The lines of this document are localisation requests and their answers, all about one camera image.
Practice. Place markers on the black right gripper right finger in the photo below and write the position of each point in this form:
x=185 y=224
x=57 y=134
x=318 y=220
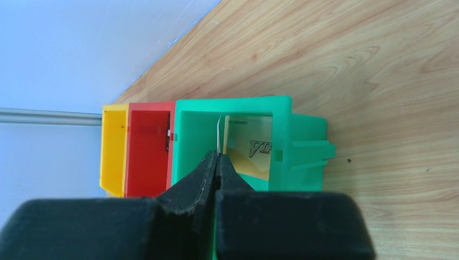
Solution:
x=285 y=225

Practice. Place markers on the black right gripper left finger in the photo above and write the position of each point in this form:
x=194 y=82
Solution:
x=177 y=224

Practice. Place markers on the gold VIP card stack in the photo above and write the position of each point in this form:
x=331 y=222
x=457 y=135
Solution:
x=249 y=143

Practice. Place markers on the black VIP card stack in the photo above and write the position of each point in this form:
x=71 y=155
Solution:
x=168 y=135

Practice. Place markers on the green plastic bin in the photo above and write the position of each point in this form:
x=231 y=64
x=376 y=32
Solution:
x=297 y=150

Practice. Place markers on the red plastic bin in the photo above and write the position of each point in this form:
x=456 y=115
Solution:
x=148 y=166

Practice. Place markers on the yellow plastic bin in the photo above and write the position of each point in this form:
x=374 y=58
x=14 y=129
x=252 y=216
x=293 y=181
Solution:
x=114 y=128

